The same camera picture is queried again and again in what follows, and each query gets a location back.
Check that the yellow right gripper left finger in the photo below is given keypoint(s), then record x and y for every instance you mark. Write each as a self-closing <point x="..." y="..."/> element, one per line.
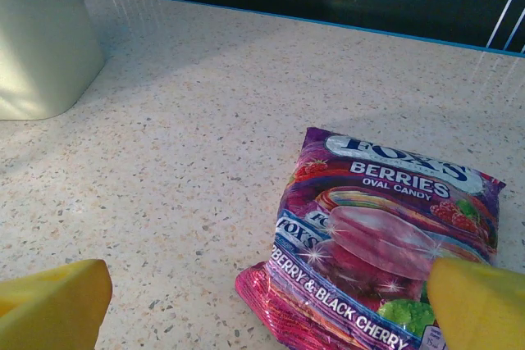
<point x="49" y="309"/>

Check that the cream knife block terracotta top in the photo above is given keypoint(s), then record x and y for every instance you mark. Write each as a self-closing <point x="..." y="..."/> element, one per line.
<point x="41" y="38"/>

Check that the purple berries candy bag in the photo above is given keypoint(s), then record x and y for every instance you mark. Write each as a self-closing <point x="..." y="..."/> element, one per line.
<point x="369" y="243"/>

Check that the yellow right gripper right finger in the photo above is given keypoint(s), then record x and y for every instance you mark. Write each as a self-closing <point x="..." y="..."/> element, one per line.
<point x="484" y="313"/>

